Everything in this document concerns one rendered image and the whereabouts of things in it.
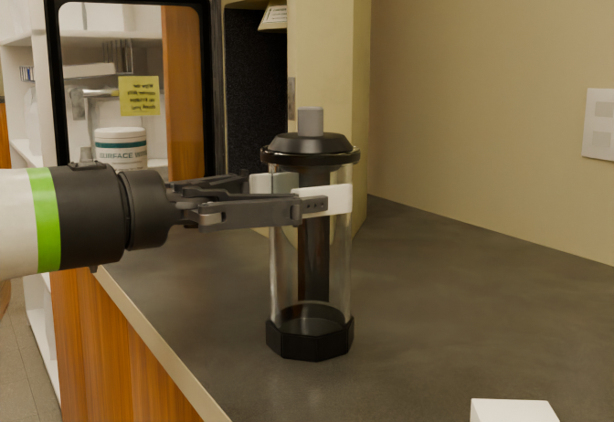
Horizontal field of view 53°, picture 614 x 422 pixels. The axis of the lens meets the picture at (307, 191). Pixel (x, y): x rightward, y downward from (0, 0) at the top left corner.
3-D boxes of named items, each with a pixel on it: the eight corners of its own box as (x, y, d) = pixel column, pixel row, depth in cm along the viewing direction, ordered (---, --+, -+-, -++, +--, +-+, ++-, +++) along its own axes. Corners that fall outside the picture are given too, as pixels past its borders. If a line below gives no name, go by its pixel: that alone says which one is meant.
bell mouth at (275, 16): (320, 34, 125) (320, 6, 124) (372, 30, 110) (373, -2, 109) (241, 32, 116) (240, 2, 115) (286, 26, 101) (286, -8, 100)
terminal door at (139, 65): (216, 194, 128) (210, -6, 120) (59, 206, 116) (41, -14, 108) (215, 193, 129) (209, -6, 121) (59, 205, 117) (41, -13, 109)
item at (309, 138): (323, 159, 72) (324, 103, 71) (369, 170, 65) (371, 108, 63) (254, 165, 68) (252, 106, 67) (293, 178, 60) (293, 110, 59)
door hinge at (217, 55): (221, 190, 130) (216, -3, 122) (227, 192, 128) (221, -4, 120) (215, 190, 129) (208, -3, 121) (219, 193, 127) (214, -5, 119)
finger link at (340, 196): (290, 188, 60) (293, 190, 60) (349, 183, 64) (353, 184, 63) (290, 218, 61) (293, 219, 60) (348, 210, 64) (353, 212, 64)
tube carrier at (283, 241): (324, 307, 78) (325, 140, 73) (375, 339, 68) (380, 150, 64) (247, 325, 72) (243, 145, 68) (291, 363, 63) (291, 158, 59)
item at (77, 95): (85, 120, 113) (83, 89, 112) (73, 121, 112) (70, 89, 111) (85, 119, 115) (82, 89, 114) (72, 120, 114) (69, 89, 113)
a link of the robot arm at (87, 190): (47, 263, 59) (64, 293, 51) (38, 142, 56) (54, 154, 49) (112, 255, 62) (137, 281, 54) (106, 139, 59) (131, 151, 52)
